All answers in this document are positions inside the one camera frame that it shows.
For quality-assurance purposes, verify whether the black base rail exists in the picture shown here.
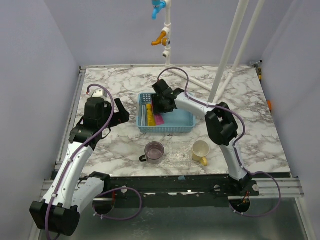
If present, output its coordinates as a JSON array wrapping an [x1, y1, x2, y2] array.
[[82, 172, 261, 208]]

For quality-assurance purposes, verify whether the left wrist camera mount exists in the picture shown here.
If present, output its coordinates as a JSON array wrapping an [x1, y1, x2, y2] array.
[[86, 88, 107, 101]]

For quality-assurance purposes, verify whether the white pvc pipe frame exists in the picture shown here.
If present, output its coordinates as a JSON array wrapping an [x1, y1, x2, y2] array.
[[169, 0, 265, 103]]

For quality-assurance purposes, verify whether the orange tap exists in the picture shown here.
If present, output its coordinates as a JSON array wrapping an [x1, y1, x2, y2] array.
[[151, 30, 171, 47]]

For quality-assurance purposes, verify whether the yellow tool in corner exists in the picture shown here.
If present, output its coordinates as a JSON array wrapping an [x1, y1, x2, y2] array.
[[257, 60, 263, 82]]

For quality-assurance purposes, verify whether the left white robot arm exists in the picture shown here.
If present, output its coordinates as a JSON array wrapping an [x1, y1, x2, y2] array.
[[29, 97, 130, 236]]

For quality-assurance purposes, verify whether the orange clamp on wall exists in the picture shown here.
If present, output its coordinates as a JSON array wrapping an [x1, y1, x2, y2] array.
[[267, 100, 272, 112]]

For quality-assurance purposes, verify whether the pink toothpaste tube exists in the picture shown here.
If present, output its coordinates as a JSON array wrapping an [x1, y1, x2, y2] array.
[[151, 101, 165, 126]]

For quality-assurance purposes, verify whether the purple translucent cup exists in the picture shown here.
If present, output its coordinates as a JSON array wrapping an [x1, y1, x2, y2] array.
[[139, 141, 165, 165]]

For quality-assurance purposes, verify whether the blue tap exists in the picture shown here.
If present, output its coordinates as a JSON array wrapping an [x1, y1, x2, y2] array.
[[151, 0, 167, 20]]

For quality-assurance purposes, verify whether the yellow toothpaste tube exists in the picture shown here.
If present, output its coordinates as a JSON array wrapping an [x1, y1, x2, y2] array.
[[146, 103, 156, 127]]

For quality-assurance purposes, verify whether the yellow mug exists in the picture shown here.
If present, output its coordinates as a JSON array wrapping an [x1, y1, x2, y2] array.
[[191, 140, 210, 167]]

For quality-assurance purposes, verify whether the grey toothbrush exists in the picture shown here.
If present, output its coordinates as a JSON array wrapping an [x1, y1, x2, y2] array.
[[141, 104, 146, 126]]

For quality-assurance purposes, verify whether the blue plastic basket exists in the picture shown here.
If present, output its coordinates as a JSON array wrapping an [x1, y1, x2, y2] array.
[[136, 93, 196, 133]]

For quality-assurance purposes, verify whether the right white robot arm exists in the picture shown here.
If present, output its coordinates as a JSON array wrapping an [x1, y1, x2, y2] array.
[[152, 79, 251, 196]]

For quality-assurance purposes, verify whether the clear textured round tray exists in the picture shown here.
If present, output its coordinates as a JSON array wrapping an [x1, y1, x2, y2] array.
[[170, 142, 197, 168]]

